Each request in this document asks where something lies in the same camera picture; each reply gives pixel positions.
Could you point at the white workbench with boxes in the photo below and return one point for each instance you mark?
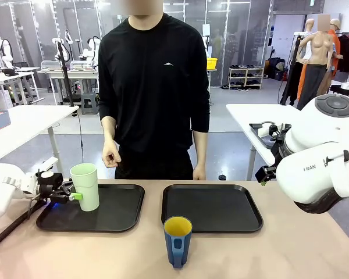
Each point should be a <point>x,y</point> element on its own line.
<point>72,74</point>

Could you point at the person's left forearm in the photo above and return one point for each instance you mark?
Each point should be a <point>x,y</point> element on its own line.
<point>200,148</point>

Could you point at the black tripod stand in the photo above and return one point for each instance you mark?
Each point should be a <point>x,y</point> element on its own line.
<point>66,75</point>

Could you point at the yellow plastic bin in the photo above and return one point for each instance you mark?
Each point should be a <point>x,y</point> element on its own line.
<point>212,63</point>

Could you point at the blue ribbed cup yellow inside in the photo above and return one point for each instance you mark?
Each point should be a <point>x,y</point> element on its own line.
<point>178,244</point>

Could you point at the grey step stool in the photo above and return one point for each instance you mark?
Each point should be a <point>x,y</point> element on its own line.
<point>89,104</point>

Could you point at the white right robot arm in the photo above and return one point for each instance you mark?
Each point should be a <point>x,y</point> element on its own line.
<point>308,180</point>

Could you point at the white table with dark tray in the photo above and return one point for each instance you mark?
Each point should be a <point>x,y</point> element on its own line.
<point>250,116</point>

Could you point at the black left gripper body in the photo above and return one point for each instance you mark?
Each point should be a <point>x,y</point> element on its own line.
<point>51,183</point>

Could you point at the dark tray with white object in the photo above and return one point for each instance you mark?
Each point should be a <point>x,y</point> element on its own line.
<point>261,136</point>

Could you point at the person's right hand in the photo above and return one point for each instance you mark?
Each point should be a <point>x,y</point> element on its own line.
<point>110,154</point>

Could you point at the person in black shirt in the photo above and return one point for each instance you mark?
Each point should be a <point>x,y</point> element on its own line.
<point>154,87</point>

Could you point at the tall light green cup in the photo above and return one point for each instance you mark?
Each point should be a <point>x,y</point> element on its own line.
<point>85,186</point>

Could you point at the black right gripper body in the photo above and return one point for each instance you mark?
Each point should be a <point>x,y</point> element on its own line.
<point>266,173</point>

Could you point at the white table with grey box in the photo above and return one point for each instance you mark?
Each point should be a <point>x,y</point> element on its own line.
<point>32,122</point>

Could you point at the wooden shoe rack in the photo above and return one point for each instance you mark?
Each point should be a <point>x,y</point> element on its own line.
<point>245,78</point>

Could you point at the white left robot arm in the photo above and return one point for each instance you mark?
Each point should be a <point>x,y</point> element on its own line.
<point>0,186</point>

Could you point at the person's right forearm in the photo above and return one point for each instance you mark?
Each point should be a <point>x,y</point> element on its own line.
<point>108,129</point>

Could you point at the bare beige mannequin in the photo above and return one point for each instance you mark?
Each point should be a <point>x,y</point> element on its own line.
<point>318,58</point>

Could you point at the person's left hand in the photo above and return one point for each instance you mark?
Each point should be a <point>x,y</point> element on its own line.
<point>199,173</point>

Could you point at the large black serving tray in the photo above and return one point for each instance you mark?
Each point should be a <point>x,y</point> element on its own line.
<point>212,207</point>

